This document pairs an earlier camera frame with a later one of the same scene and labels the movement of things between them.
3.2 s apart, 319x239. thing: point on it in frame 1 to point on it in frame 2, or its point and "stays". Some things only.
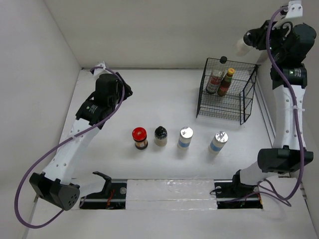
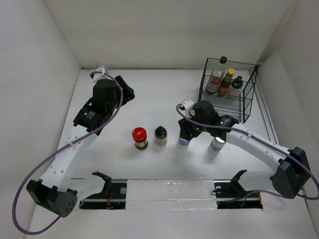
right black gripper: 261,33 to 185,124
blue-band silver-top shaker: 220,139 stays
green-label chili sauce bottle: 225,84 stays
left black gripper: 127,92 stays
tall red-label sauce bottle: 216,76 stays
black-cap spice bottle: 242,47 to 237,82
